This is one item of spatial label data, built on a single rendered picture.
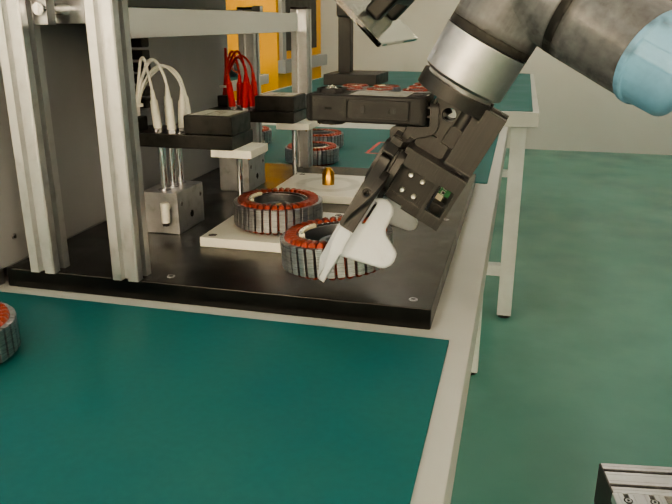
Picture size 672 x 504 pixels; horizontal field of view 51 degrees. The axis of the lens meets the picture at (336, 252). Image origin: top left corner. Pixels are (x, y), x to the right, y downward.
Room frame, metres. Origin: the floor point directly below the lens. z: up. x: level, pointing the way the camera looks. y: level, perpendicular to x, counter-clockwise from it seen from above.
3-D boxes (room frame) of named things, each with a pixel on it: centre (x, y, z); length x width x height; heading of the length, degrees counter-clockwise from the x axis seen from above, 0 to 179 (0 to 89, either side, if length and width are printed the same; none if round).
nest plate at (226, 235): (0.86, 0.07, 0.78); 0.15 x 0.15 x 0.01; 75
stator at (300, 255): (0.66, 0.00, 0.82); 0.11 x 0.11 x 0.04
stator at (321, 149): (1.44, 0.05, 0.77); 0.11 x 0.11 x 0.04
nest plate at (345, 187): (1.09, 0.01, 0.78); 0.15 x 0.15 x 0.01; 75
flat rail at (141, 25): (1.00, 0.14, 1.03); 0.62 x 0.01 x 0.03; 165
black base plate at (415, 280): (0.98, 0.06, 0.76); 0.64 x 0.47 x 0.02; 165
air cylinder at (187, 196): (0.89, 0.21, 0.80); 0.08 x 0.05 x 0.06; 165
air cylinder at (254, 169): (1.13, 0.15, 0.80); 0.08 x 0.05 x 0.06; 165
